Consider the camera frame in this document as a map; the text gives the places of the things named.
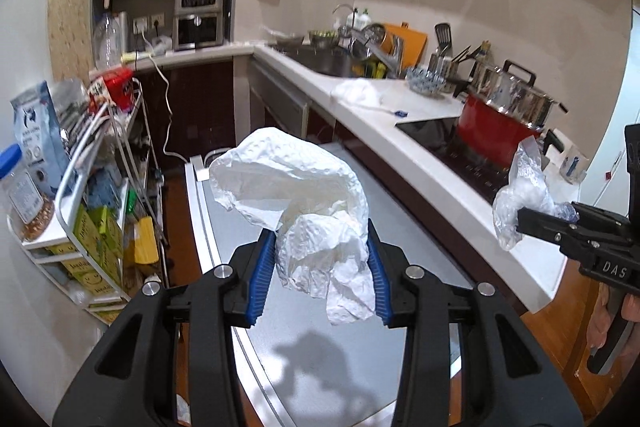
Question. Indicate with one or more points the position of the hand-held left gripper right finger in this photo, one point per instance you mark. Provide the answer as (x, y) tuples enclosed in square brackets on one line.
[(378, 279)]

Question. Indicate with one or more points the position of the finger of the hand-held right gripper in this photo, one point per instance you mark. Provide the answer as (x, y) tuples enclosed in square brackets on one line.
[(545, 224), (600, 214)]

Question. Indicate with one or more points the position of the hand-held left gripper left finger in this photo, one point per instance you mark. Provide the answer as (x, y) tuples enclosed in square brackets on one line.
[(262, 277)]

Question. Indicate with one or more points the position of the clear plastic bag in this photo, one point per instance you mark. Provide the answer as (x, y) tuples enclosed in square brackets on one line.
[(522, 192)]

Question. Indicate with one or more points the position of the white paper towel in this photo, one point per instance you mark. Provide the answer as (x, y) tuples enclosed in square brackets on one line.
[(300, 187)]

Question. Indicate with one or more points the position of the person's right hand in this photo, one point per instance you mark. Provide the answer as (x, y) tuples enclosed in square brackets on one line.
[(600, 317)]

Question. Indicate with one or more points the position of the yellow sponge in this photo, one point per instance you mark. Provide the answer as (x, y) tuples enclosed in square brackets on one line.
[(146, 237)]

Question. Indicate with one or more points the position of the black induction cooktop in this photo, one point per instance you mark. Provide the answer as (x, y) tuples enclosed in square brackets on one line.
[(440, 142)]

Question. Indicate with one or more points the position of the stack of yellow-green boxes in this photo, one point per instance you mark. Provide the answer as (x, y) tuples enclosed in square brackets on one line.
[(92, 232)]

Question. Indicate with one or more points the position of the blue patterned bowl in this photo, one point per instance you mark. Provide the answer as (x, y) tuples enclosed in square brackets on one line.
[(425, 79)]

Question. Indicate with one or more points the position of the white cloth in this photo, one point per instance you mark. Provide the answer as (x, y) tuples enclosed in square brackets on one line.
[(357, 92)]

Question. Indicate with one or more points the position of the metal utensil holder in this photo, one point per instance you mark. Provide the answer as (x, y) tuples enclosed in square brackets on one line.
[(440, 64)]

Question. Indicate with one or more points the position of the black slotted spatula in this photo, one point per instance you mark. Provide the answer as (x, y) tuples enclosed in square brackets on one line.
[(442, 34)]

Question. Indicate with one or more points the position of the steel sink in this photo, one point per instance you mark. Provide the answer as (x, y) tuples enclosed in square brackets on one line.
[(320, 59)]

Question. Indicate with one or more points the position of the orange cutting board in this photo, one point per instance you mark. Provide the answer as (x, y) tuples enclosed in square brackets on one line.
[(412, 42)]

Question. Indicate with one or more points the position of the steel kitchen faucet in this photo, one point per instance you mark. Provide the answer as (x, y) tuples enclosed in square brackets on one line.
[(387, 49)]

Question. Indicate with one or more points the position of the red box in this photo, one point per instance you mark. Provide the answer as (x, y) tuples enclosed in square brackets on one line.
[(119, 88)]

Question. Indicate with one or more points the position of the steel colander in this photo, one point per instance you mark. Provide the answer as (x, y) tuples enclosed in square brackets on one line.
[(322, 38)]

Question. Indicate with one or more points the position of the jar with blue lid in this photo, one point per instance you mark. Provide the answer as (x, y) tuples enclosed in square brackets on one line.
[(22, 199)]

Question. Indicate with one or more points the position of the silver coffee machine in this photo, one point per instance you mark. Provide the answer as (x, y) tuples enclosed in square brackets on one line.
[(197, 17)]

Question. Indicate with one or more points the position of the blue and white bag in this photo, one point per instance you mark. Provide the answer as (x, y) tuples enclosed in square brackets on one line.
[(32, 122)]

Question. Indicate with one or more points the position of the clear plastic bottle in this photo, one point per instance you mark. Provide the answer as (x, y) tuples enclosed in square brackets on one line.
[(107, 39)]

